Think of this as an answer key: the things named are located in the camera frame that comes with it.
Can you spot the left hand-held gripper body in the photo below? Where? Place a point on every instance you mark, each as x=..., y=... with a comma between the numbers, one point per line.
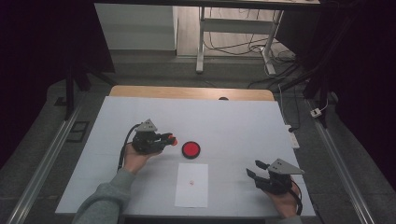
x=144, y=141

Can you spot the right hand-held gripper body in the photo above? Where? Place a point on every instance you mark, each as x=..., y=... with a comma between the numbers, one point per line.
x=275, y=183

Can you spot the orange stamp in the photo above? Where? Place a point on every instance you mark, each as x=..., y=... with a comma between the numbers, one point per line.
x=174, y=141

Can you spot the round red ink pad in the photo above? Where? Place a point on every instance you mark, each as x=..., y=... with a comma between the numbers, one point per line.
x=190, y=150

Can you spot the person's left hand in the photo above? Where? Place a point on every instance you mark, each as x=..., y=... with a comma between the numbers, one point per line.
x=137, y=160

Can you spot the person's right hand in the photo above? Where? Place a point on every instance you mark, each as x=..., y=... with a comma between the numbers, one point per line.
x=285, y=203

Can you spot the white power strip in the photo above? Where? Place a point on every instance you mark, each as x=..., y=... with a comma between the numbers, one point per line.
x=293, y=138

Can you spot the large white table cover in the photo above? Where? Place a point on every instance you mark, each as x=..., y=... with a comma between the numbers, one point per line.
x=233, y=124

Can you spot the white paper sheet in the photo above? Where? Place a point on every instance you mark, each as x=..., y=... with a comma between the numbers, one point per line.
x=191, y=193

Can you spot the black floor plate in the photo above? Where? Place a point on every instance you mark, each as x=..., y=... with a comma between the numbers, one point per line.
x=78, y=131

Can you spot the black stand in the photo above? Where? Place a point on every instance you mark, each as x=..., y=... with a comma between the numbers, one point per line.
x=70, y=93
x=317, y=84

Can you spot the white cabinet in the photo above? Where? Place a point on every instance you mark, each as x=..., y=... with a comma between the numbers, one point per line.
x=137, y=28

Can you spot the dark curtain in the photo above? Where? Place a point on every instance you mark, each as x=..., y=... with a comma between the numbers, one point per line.
x=37, y=62
x=364, y=77

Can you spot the metal floor rail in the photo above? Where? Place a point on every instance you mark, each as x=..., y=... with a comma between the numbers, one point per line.
x=341, y=165
x=43, y=165

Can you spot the white desk frame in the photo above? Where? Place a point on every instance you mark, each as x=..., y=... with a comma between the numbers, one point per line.
x=236, y=26

